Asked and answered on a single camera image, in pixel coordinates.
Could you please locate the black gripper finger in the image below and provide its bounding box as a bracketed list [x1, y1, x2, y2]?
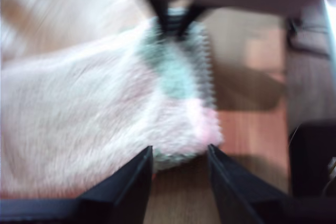
[208, 144, 287, 224]
[78, 145, 153, 224]
[178, 1, 208, 40]
[146, 0, 171, 35]

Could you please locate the grey tea towel white hem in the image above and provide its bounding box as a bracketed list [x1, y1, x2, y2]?
[0, 6, 224, 196]

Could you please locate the black boxy object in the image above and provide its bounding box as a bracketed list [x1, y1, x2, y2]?
[288, 120, 336, 198]

